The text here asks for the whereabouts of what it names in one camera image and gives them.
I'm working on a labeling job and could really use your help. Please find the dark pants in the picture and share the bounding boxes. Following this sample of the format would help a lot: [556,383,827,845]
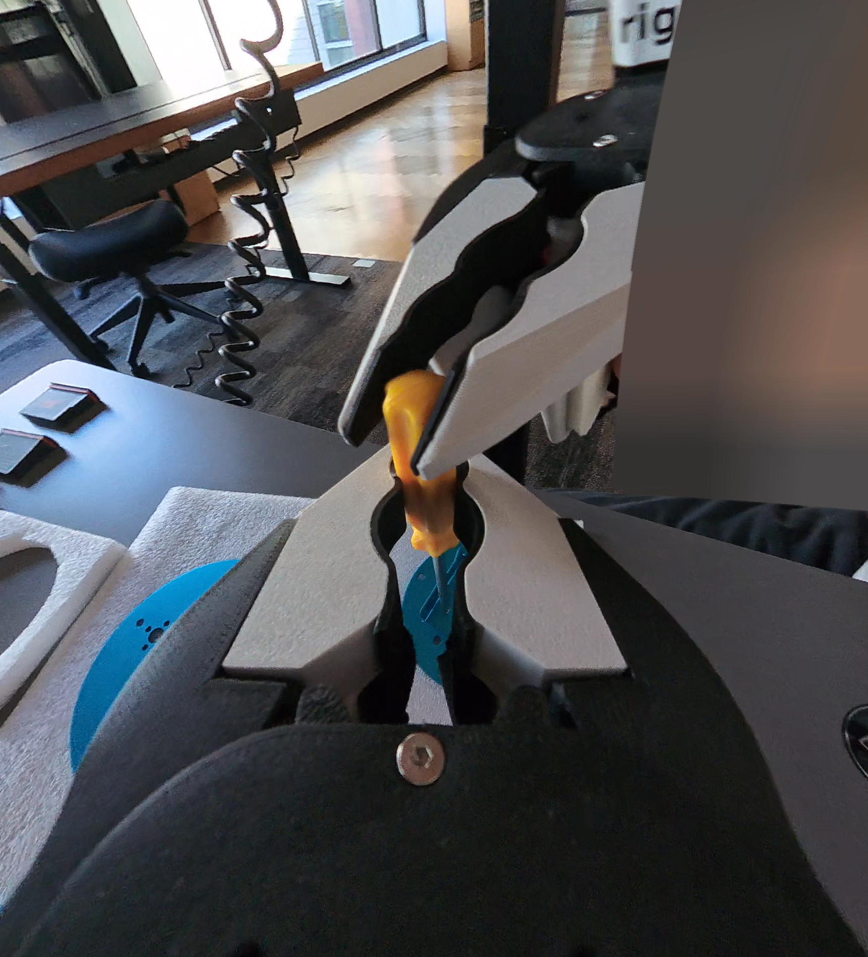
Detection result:
[553,489,868,577]

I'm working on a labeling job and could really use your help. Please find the wooden column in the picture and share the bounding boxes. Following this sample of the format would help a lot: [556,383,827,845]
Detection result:
[445,0,491,72]

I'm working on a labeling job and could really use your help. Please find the yellow handled screwdriver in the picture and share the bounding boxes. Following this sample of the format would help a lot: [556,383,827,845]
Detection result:
[383,370,472,599]

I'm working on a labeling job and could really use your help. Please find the thin black coiled cable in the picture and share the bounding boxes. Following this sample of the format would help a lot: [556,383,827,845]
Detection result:
[174,329,249,391]

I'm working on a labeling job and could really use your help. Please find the black shelving unit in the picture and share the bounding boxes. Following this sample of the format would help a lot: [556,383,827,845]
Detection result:
[0,0,136,143]

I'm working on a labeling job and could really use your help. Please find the window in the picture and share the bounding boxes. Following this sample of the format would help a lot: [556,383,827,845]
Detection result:
[97,0,450,76]

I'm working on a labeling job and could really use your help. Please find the black desk leg frame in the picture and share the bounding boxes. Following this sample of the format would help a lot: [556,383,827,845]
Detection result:
[482,0,563,490]

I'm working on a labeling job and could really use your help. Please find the blue perforated mounting disc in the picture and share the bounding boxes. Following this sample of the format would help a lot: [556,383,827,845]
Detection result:
[400,542,472,670]

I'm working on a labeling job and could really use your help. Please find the blue disc with rectangular cutout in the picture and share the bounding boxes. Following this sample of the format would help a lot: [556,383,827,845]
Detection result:
[69,559,242,775]

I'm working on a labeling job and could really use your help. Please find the thick black coiled cable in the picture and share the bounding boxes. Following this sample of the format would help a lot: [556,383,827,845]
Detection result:
[215,0,287,408]

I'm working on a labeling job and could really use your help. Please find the white foam sheet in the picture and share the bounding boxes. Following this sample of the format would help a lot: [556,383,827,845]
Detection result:
[0,486,456,932]

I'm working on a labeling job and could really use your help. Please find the blue metal bracket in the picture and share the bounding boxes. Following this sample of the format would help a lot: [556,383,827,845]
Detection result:
[413,544,471,623]

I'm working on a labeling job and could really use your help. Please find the black saddle stool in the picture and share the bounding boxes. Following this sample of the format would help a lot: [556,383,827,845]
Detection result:
[28,200,255,378]

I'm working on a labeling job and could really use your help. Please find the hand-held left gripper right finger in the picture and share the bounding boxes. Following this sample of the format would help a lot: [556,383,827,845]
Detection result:
[449,455,628,725]

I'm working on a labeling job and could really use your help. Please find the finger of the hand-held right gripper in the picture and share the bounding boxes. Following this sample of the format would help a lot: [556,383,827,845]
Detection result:
[410,181,646,479]
[338,173,554,447]

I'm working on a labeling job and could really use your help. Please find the small black box red trim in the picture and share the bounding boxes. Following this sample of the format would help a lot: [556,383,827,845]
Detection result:
[0,428,67,488]
[21,383,103,435]

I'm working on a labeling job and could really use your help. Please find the small brown cardboard box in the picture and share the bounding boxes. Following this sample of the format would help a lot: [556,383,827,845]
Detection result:
[178,168,220,225]

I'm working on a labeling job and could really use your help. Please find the white foam frame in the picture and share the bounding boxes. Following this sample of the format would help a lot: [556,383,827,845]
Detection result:
[0,510,128,756]

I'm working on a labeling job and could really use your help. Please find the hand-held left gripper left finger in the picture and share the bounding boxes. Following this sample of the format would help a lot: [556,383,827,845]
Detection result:
[220,449,414,725]

